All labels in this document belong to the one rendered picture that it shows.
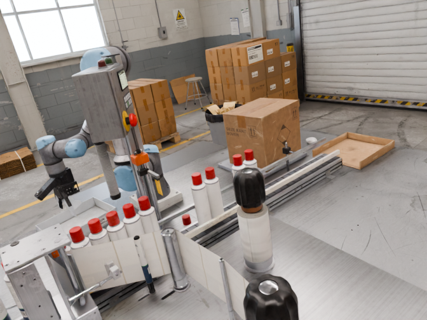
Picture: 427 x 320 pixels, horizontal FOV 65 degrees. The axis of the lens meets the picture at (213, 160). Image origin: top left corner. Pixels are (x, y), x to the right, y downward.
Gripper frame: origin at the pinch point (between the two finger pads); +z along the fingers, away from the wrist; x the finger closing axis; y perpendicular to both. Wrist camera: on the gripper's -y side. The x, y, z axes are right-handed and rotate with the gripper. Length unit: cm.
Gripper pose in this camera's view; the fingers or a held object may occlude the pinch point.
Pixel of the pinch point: (67, 213)
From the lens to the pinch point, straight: 164.6
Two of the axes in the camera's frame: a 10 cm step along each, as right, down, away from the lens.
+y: 6.7, -3.8, 6.3
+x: -7.2, -1.6, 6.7
